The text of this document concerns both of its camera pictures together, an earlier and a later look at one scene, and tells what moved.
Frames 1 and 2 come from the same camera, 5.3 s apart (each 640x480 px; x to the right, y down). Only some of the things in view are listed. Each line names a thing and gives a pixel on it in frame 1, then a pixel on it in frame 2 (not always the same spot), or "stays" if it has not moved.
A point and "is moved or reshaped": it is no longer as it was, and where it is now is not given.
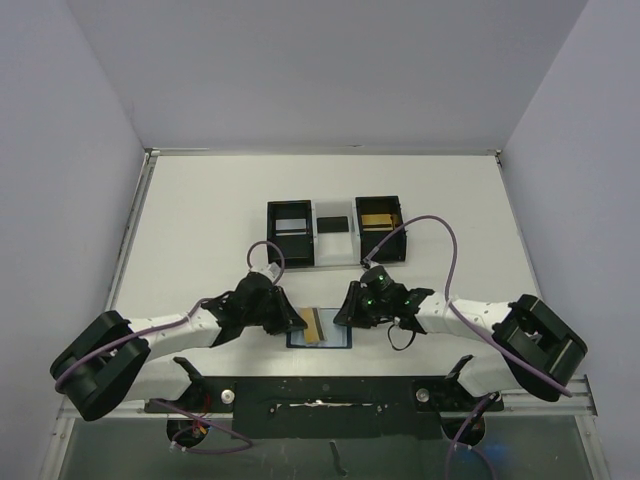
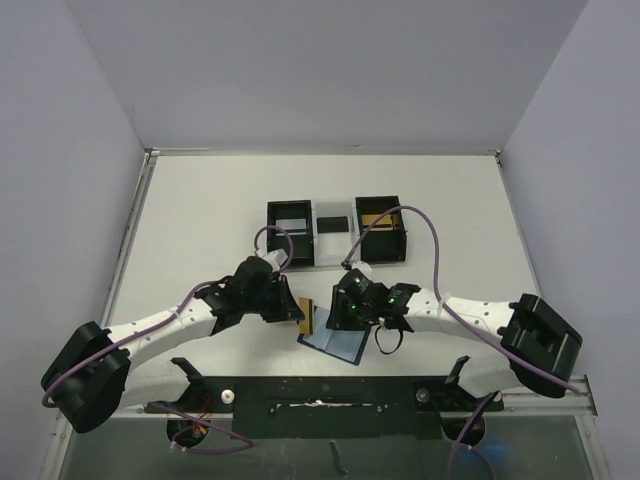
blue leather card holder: [337, 335] is moved or reshaped
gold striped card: [313, 333] is moved or reshaped
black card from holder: [333, 224] stays
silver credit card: [291, 224] stays
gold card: [377, 223] stays
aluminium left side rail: [150, 159] stays
